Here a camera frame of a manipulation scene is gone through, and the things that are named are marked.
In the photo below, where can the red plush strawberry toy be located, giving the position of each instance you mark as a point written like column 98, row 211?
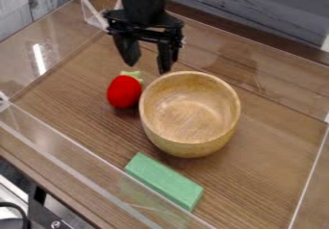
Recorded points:
column 125, row 89

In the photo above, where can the light wooden bowl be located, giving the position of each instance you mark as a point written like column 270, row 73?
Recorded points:
column 190, row 111

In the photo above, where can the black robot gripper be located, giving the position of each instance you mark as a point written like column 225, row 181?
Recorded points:
column 142, row 20

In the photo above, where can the clear acrylic tray wall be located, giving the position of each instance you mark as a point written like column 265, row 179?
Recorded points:
column 86, row 182

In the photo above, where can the black metal table leg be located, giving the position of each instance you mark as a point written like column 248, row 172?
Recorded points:
column 40, row 214

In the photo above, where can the clear acrylic corner bracket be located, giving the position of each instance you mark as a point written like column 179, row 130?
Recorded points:
column 92, row 17

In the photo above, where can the green rectangular block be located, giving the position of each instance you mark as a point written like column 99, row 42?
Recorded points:
column 163, row 180

